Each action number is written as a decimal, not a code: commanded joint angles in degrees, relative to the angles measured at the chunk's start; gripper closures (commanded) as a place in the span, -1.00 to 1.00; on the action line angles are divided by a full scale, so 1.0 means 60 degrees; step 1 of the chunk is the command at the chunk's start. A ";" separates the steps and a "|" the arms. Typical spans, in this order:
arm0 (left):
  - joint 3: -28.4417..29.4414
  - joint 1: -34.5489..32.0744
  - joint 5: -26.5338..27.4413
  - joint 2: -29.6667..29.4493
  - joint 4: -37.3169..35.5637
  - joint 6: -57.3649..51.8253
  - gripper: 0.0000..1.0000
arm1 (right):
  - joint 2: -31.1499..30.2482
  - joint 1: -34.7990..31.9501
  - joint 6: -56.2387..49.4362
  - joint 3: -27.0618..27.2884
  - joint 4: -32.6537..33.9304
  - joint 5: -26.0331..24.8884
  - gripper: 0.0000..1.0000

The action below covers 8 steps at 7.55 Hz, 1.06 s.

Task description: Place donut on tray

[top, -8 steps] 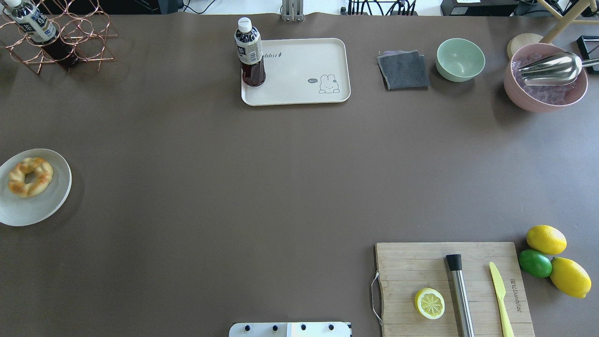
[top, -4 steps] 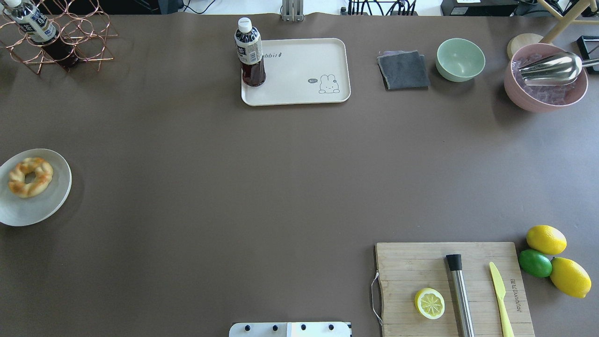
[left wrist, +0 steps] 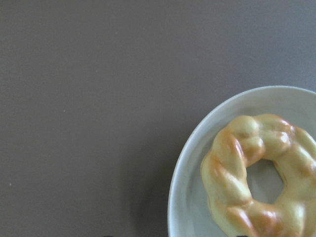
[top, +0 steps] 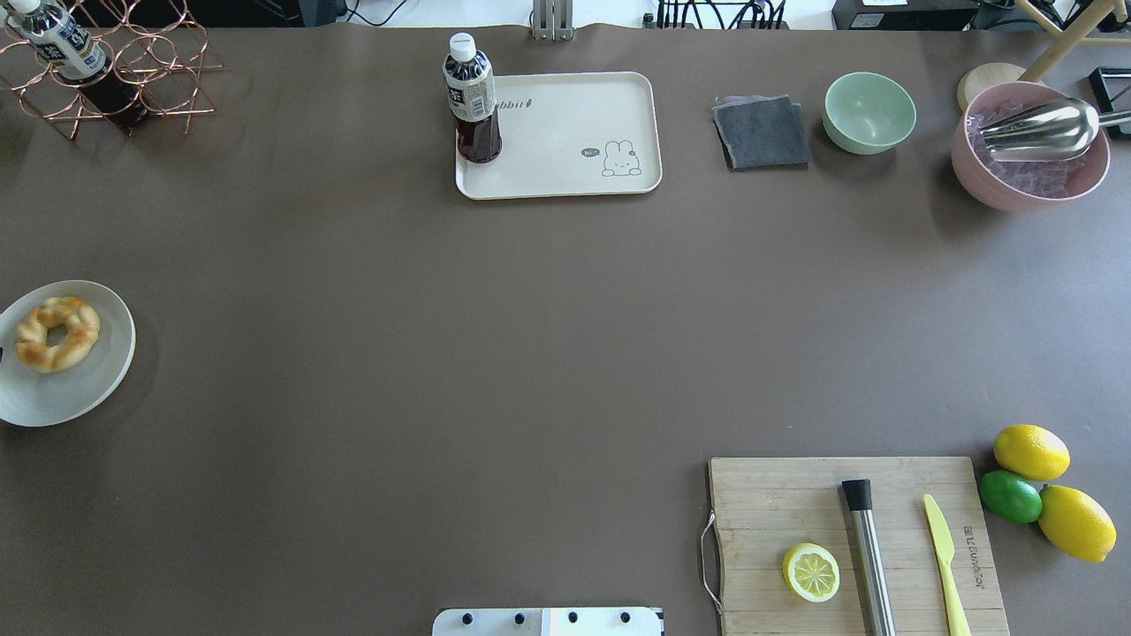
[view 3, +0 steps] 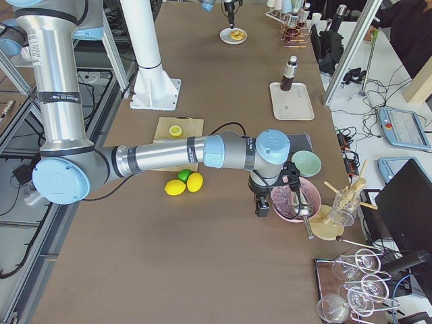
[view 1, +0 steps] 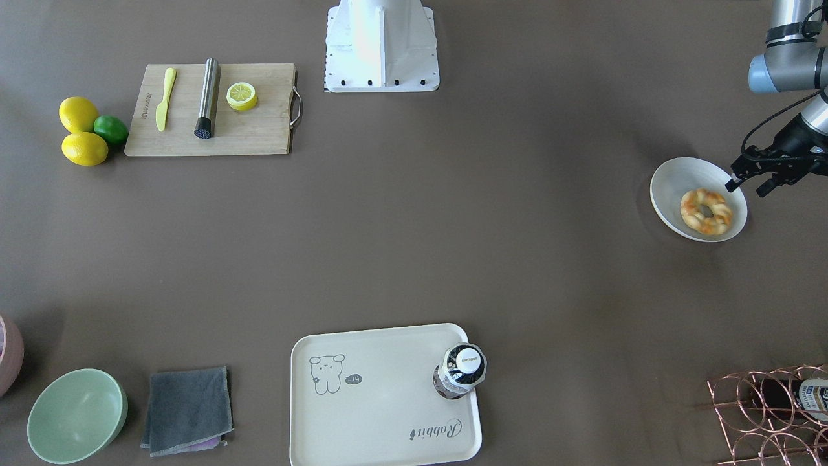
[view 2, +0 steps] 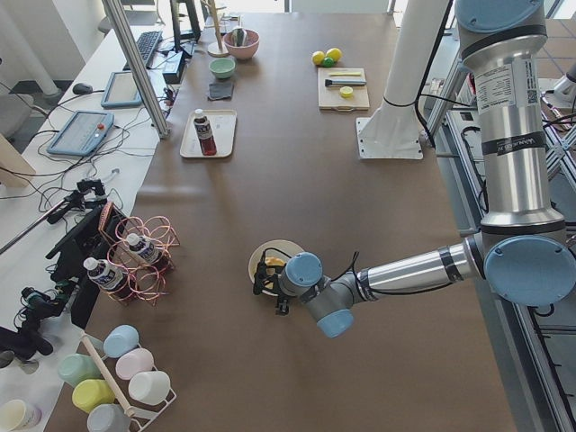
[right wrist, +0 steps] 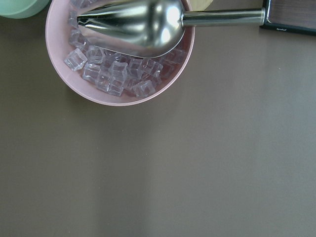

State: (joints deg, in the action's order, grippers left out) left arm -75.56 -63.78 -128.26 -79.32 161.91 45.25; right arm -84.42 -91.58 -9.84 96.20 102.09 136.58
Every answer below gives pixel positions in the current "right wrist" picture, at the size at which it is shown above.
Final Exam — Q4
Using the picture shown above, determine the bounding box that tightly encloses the pink bowl of ice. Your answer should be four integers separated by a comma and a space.
45, 0, 195, 106

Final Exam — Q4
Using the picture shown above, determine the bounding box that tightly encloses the steel ice scoop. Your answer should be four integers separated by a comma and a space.
77, 0, 266, 58

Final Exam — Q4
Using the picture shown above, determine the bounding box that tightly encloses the wooden cup stand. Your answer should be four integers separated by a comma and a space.
189, 0, 213, 11

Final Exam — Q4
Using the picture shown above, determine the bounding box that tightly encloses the mint green bowl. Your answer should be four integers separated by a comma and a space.
0, 0, 50, 19

